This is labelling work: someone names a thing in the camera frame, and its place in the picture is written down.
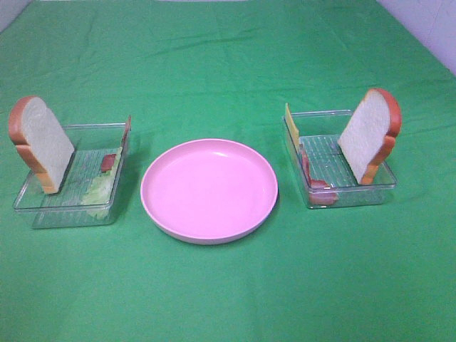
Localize green tablecloth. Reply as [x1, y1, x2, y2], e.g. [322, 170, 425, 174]
[1, 1, 455, 341]

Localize pink round plate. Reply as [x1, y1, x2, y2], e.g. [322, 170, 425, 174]
[140, 138, 279, 245]

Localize bacon strip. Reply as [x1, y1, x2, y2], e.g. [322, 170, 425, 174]
[299, 143, 338, 207]
[100, 115, 131, 173]

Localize clear plastic box left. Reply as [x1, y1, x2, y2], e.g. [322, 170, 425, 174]
[13, 123, 130, 229]

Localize clear plastic box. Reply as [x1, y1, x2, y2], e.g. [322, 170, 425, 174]
[13, 123, 130, 229]
[282, 110, 397, 209]

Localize yellow cheese slice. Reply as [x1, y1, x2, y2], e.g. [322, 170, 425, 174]
[285, 103, 300, 151]

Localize green lettuce leaf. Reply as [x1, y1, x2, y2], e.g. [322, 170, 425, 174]
[81, 156, 121, 205]

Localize clear plastic box right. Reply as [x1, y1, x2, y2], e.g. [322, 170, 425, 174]
[282, 110, 397, 209]

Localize toast bread slice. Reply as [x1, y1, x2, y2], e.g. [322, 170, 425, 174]
[9, 96, 74, 194]
[338, 88, 402, 185]

